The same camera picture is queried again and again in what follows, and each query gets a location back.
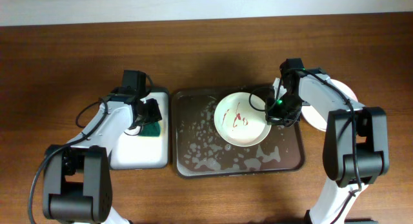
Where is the green yellow sponge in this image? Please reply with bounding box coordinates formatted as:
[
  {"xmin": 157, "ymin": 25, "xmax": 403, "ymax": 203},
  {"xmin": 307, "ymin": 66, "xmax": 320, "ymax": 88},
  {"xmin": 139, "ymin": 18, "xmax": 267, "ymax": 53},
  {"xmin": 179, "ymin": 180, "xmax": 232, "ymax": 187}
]
[{"xmin": 138, "ymin": 122, "xmax": 161, "ymax": 137}]

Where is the cream plate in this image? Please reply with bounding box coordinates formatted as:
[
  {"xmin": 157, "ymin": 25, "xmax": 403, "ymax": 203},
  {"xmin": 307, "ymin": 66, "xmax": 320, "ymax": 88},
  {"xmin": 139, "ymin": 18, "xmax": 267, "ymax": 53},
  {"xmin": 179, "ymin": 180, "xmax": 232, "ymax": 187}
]
[{"xmin": 214, "ymin": 92, "xmax": 271, "ymax": 147}]

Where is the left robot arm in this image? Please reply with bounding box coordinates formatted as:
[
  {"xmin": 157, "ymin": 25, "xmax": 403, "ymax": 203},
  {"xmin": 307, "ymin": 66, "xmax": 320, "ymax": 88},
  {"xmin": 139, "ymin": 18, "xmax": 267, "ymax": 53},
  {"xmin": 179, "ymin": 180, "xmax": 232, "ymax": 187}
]
[{"xmin": 35, "ymin": 70, "xmax": 162, "ymax": 223}]

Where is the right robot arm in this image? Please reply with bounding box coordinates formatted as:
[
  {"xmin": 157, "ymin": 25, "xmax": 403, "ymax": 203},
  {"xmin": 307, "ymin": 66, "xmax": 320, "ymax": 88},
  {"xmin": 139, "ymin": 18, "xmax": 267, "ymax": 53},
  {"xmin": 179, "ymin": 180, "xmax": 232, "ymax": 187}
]
[{"xmin": 265, "ymin": 58, "xmax": 390, "ymax": 223}]

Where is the small black tray white liner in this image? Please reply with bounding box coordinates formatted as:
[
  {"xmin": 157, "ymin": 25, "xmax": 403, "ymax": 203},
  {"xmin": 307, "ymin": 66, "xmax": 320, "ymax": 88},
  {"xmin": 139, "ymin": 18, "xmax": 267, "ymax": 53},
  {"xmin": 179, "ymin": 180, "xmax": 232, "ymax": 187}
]
[{"xmin": 110, "ymin": 87, "xmax": 169, "ymax": 170}]

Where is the large brown tray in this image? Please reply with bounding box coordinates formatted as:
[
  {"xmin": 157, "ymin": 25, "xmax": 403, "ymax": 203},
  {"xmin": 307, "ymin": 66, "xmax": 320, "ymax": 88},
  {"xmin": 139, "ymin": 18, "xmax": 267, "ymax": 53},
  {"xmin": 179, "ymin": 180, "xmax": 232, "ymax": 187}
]
[{"xmin": 171, "ymin": 85, "xmax": 305, "ymax": 179}]

